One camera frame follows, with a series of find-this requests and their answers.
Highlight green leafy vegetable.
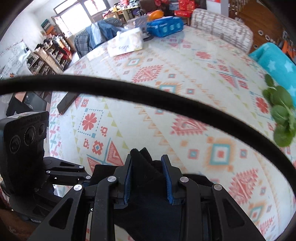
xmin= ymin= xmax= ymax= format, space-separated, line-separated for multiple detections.
xmin=262 ymin=74 xmax=296 ymax=147

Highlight checked shirt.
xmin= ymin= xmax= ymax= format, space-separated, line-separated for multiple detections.
xmin=74 ymin=30 xmax=93 ymax=58

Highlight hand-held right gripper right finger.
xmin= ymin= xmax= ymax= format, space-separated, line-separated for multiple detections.
xmin=161 ymin=155 xmax=266 ymax=241

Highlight white tissue pack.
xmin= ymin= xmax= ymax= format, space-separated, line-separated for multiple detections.
xmin=107 ymin=27 xmax=144 ymax=57

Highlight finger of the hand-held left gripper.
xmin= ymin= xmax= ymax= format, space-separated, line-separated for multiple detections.
xmin=44 ymin=156 xmax=93 ymax=186

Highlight stack of red gift boxes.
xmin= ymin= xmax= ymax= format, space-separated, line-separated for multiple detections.
xmin=171 ymin=0 xmax=197 ymax=18

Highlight grey patterned chair cover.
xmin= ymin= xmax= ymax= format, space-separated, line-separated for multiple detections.
xmin=191 ymin=9 xmax=254 ymax=55

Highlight thick black cable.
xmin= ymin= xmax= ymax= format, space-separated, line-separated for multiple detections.
xmin=0 ymin=75 xmax=296 ymax=172

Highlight dark smartphone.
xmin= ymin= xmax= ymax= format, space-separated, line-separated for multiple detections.
xmin=57 ymin=92 xmax=80 ymax=115

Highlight blue jacket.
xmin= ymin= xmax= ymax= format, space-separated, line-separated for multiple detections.
xmin=85 ymin=20 xmax=123 ymax=49

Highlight orange plastic item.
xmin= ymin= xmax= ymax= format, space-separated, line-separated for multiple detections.
xmin=148 ymin=10 xmax=164 ymax=20

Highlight blue star blanket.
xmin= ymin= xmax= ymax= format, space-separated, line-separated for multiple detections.
xmin=248 ymin=42 xmax=296 ymax=93

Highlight wooden goods shelf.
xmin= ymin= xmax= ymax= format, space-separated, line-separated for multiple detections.
xmin=28 ymin=35 xmax=72 ymax=75

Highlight black pants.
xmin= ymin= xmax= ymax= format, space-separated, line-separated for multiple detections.
xmin=92 ymin=147 xmax=215 ymax=241

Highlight blue tissue multipack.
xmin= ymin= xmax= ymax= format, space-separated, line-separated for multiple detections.
xmin=147 ymin=16 xmax=184 ymax=37

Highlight brown framed window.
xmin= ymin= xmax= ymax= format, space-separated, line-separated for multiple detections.
xmin=54 ymin=0 xmax=109 ymax=35

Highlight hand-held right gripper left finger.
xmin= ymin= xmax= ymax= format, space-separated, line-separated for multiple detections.
xmin=35 ymin=153 xmax=133 ymax=241

